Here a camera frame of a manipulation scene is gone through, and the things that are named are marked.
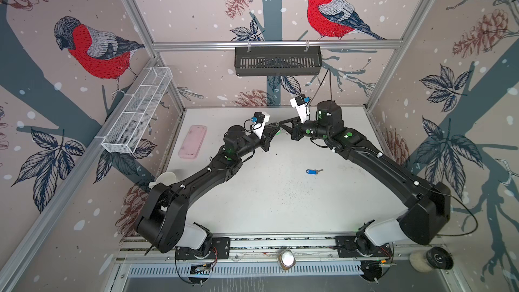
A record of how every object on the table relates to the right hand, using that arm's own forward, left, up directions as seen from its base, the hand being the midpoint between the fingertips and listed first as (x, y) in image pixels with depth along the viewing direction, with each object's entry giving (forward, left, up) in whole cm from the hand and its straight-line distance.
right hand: (282, 121), depth 73 cm
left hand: (0, 0, -2) cm, 2 cm away
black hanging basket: (+46, +1, -4) cm, 46 cm away
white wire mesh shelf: (+2, +57, 0) cm, 57 cm away
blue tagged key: (-4, -16, -31) cm, 35 cm away
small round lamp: (-40, -2, -23) cm, 46 cm away
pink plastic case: (+10, +46, -30) cm, 55 cm away
